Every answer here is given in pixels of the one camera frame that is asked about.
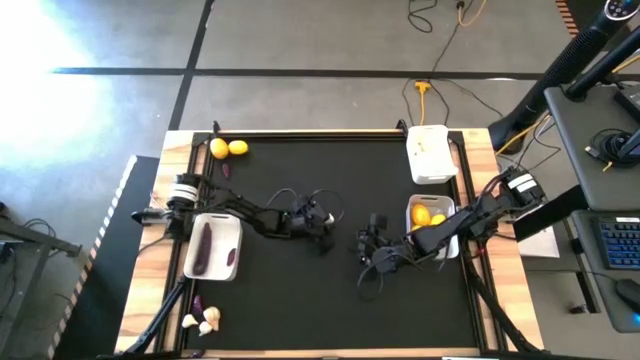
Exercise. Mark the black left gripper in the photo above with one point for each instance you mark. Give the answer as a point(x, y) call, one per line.
point(312, 226)

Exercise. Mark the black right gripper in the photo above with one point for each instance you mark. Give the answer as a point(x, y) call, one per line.
point(387, 255)

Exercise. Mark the long purple eggplant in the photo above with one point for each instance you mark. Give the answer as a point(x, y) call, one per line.
point(202, 248)

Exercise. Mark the yellow lemon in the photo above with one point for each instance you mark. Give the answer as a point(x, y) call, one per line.
point(238, 147)
point(438, 219)

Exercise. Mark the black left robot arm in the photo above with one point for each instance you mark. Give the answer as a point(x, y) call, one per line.
point(240, 210)

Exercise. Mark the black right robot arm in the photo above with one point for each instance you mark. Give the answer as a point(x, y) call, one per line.
point(475, 220)

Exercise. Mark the black table mat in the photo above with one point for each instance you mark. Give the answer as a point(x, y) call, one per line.
point(300, 310)

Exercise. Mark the white plastic basket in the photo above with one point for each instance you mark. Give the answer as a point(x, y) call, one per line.
point(220, 270)
point(432, 155)
point(447, 202)

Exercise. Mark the large white garlic bulb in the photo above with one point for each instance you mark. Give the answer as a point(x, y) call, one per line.
point(212, 315)

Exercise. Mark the small white garlic bulb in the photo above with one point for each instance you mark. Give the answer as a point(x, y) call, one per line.
point(189, 320)
point(205, 328)

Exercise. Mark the white paper sheet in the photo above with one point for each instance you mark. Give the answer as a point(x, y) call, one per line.
point(540, 245)

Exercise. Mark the dark grey desk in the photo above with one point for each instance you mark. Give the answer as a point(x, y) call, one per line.
point(575, 150)

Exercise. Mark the dark grey keyboard shelf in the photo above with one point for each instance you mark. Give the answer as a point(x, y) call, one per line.
point(600, 300)

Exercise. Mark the black keyboard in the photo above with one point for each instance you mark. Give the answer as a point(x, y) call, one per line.
point(622, 242)

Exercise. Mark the black computer mouse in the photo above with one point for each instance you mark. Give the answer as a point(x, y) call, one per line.
point(629, 295)

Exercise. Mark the black ribbed pole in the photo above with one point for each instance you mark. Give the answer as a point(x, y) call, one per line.
point(565, 65)

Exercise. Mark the black smooth pole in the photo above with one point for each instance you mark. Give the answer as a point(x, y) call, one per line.
point(605, 62)

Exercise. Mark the diagonal frame strut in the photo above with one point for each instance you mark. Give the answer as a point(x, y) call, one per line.
point(160, 315)
point(500, 315)

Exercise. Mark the black table frame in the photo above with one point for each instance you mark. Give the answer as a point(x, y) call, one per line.
point(194, 145)

